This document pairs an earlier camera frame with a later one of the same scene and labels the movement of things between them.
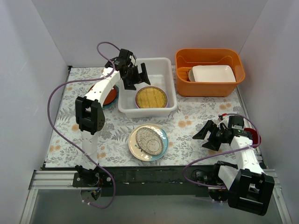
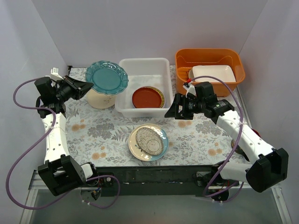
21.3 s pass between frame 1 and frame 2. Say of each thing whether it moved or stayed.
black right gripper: moved
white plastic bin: stayed
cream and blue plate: stayed
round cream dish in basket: stayed
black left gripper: moved
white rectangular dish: stayed
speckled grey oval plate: stayed
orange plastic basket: stayed
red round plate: moved
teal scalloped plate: moved
